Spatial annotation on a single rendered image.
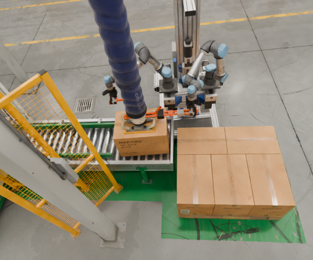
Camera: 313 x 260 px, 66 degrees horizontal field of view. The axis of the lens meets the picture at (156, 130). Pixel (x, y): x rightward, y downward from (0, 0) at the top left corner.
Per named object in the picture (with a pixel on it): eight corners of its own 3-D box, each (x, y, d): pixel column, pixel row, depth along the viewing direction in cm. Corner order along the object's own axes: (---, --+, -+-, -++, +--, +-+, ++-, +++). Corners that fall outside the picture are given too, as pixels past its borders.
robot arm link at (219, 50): (218, 72, 275) (215, 37, 227) (229, 77, 268) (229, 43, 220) (212, 80, 273) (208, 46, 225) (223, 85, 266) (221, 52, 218)
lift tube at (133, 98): (125, 119, 250) (93, 27, 166) (127, 103, 263) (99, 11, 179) (145, 118, 247) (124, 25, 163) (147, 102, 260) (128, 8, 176)
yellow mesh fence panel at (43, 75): (74, 239, 298) (-80, 161, 127) (69, 233, 302) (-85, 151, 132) (123, 187, 330) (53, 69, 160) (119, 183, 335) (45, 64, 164)
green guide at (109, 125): (9, 130, 341) (5, 126, 333) (12, 124, 347) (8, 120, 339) (118, 127, 321) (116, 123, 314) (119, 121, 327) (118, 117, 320)
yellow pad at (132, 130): (124, 134, 265) (123, 131, 261) (124, 127, 271) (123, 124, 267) (154, 132, 262) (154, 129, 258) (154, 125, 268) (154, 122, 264)
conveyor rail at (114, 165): (-1, 171, 321) (-11, 164, 305) (0, 167, 323) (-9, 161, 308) (171, 171, 292) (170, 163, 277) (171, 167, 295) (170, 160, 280)
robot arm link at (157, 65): (163, 78, 285) (136, 54, 241) (157, 71, 293) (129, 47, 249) (170, 70, 282) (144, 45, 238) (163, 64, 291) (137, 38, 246)
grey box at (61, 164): (52, 181, 182) (32, 163, 158) (55, 175, 185) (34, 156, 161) (77, 181, 180) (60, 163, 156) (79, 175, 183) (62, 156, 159)
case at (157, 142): (121, 157, 295) (112, 139, 263) (123, 130, 318) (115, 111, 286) (169, 153, 290) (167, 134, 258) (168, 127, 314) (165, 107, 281)
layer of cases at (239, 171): (178, 214, 287) (176, 204, 255) (178, 143, 344) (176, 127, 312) (283, 216, 273) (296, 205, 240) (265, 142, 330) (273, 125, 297)
